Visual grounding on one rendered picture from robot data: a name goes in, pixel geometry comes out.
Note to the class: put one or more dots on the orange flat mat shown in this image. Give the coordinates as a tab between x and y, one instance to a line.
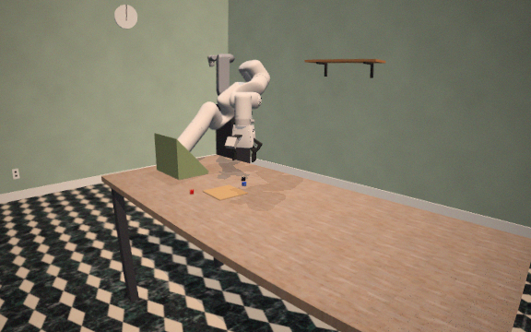
225	192

